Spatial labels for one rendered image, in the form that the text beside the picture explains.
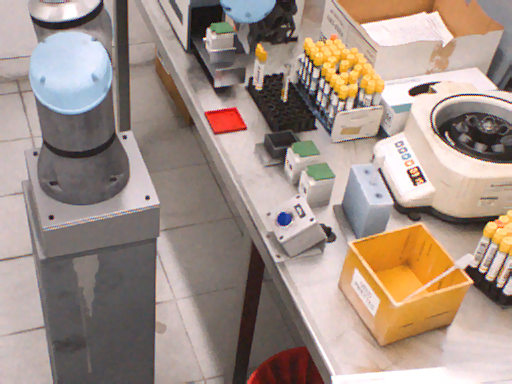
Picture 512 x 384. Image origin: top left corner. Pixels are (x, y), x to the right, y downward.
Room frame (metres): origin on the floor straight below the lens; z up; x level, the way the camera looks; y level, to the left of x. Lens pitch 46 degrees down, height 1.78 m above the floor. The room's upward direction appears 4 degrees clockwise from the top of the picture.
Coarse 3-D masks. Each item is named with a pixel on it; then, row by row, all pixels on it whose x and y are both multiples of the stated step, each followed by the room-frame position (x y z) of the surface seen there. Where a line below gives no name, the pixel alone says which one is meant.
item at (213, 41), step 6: (210, 36) 1.38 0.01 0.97; (216, 36) 1.37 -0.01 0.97; (222, 36) 1.37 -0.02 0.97; (228, 36) 1.38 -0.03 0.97; (210, 42) 1.37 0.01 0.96; (216, 42) 1.37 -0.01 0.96; (222, 42) 1.37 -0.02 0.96; (228, 42) 1.38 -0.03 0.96; (210, 48) 1.37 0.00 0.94; (216, 48) 1.37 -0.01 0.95; (222, 48) 1.37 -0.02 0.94
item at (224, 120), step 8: (208, 112) 1.23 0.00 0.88; (216, 112) 1.24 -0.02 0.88; (224, 112) 1.24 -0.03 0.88; (232, 112) 1.25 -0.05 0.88; (208, 120) 1.21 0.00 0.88; (216, 120) 1.22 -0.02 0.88; (224, 120) 1.22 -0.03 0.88; (232, 120) 1.22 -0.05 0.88; (240, 120) 1.22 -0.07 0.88; (216, 128) 1.19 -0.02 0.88; (224, 128) 1.19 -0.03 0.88; (232, 128) 1.19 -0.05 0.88; (240, 128) 1.19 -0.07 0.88
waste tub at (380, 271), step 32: (416, 224) 0.85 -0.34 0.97; (352, 256) 0.79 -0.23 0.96; (384, 256) 0.83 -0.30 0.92; (416, 256) 0.84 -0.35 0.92; (448, 256) 0.79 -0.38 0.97; (352, 288) 0.77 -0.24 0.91; (384, 288) 0.71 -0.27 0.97; (416, 288) 0.80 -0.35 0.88; (448, 288) 0.72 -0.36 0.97; (384, 320) 0.69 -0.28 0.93; (416, 320) 0.71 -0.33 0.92; (448, 320) 0.73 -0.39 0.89
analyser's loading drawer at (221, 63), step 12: (192, 36) 1.46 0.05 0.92; (204, 36) 1.47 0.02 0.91; (204, 48) 1.40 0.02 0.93; (228, 48) 1.37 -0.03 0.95; (204, 60) 1.37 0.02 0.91; (216, 60) 1.36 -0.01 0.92; (228, 60) 1.37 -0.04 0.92; (216, 72) 1.31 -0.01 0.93; (228, 72) 1.31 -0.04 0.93; (240, 72) 1.32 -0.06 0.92; (216, 84) 1.31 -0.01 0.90; (228, 84) 1.32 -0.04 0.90
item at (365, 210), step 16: (352, 176) 0.97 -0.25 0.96; (368, 176) 0.96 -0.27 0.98; (352, 192) 0.96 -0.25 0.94; (368, 192) 0.92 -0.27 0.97; (384, 192) 0.92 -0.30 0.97; (336, 208) 0.97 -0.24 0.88; (352, 208) 0.94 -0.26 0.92; (368, 208) 0.89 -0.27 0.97; (384, 208) 0.89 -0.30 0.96; (352, 224) 0.93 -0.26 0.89; (368, 224) 0.89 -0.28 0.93; (384, 224) 0.90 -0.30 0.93; (352, 240) 0.90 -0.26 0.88
